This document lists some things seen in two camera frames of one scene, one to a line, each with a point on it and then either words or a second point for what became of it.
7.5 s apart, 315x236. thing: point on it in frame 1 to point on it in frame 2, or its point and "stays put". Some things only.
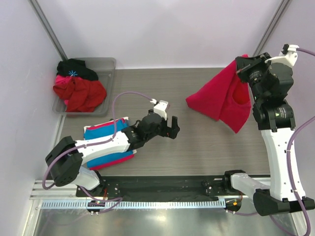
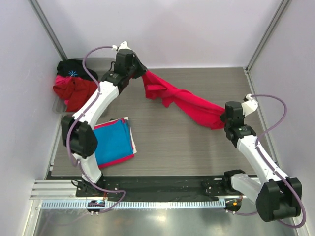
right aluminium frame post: (278, 15) stays put
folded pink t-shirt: (115, 162) stays put
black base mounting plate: (161, 187) stays put
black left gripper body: (160, 129) to (137, 71)
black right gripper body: (253, 73) to (225, 119)
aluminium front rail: (68, 192) stays put
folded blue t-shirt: (107, 130) stays put
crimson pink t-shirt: (225, 97) to (203, 111)
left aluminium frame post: (41, 16) stays put
